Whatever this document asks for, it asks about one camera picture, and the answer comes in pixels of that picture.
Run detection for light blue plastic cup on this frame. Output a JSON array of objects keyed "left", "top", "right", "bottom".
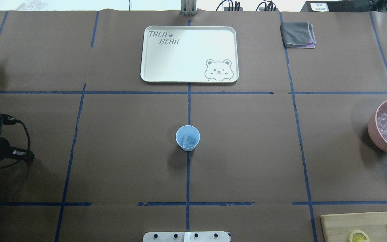
[{"left": 175, "top": 125, "right": 200, "bottom": 152}]

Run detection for ice cubes in cup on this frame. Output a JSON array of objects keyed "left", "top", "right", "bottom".
[{"left": 182, "top": 135, "right": 196, "bottom": 149}]

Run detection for cream bear tray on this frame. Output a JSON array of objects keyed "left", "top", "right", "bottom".
[{"left": 140, "top": 26, "right": 239, "bottom": 84}]

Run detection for grey folded cloth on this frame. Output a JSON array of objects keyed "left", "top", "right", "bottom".
[{"left": 281, "top": 22, "right": 317, "bottom": 49}]

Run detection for wooden cutting board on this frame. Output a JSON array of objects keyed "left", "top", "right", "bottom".
[{"left": 320, "top": 212, "right": 387, "bottom": 242}]

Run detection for lemon slices row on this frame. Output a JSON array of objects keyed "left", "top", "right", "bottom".
[{"left": 349, "top": 230, "right": 370, "bottom": 242}]

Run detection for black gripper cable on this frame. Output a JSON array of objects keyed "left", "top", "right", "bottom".
[{"left": 0, "top": 116, "right": 31, "bottom": 169}]

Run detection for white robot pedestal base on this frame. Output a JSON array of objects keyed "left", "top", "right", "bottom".
[{"left": 142, "top": 231, "right": 231, "bottom": 242}]

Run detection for aluminium frame post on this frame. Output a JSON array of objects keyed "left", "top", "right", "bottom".
[{"left": 180, "top": 0, "right": 198, "bottom": 16}]

